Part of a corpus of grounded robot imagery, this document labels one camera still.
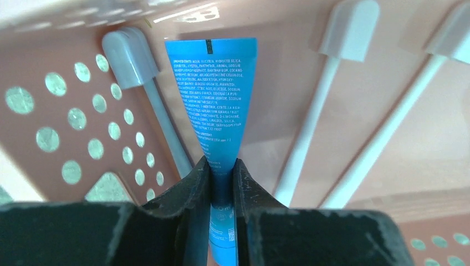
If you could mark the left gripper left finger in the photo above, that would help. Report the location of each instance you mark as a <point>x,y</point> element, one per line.
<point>171,229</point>

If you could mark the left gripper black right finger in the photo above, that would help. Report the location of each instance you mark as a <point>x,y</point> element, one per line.
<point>269,233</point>

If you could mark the pink plastic basket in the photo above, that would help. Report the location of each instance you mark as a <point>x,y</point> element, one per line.
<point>68,133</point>

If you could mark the blue toothpaste tube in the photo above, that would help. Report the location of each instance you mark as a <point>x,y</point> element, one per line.
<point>215,78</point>

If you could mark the grey toothbrush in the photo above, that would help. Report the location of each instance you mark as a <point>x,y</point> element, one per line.
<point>130,58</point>

